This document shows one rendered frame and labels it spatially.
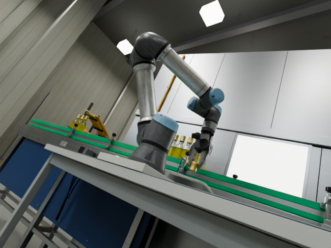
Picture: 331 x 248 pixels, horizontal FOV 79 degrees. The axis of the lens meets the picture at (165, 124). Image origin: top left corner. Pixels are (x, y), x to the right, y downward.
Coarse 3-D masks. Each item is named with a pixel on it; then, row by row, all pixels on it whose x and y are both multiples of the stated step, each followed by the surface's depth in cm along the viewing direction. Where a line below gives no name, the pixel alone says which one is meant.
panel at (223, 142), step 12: (180, 132) 157; (192, 132) 152; (216, 132) 144; (228, 132) 141; (192, 144) 147; (216, 144) 140; (228, 144) 136; (300, 144) 118; (216, 156) 135; (228, 156) 132; (204, 168) 134; (216, 168) 131; (228, 168) 128
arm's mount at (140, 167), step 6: (102, 156) 78; (108, 156) 76; (114, 156) 73; (114, 162) 71; (120, 162) 69; (126, 162) 68; (132, 162) 66; (138, 162) 64; (132, 168) 64; (138, 168) 62; (144, 168) 62; (150, 168) 63; (150, 174) 63; (156, 174) 65; (162, 174) 68; (168, 180) 70
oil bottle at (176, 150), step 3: (177, 144) 135; (180, 144) 135; (174, 147) 134; (177, 147) 133; (180, 147) 133; (174, 150) 133; (177, 150) 132; (180, 150) 132; (171, 153) 133; (174, 153) 132; (177, 153) 131; (174, 156) 131; (177, 156) 130
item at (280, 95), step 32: (192, 64) 196; (224, 64) 179; (256, 64) 165; (288, 64) 153; (320, 64) 143; (160, 96) 190; (192, 96) 175; (256, 96) 150; (288, 96) 140; (320, 96) 131; (224, 128) 144; (256, 128) 135; (288, 128) 129; (320, 128) 121; (320, 160) 113; (320, 192) 106
